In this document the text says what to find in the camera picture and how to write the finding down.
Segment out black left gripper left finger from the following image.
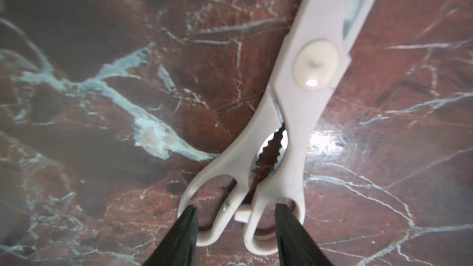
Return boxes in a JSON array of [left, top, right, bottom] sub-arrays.
[[142, 205, 199, 266]]

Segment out pink handled kitchen scissors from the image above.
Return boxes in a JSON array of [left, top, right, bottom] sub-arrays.
[[178, 0, 375, 256]]

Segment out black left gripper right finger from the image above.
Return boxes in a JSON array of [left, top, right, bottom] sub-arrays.
[[275, 204, 333, 266]]

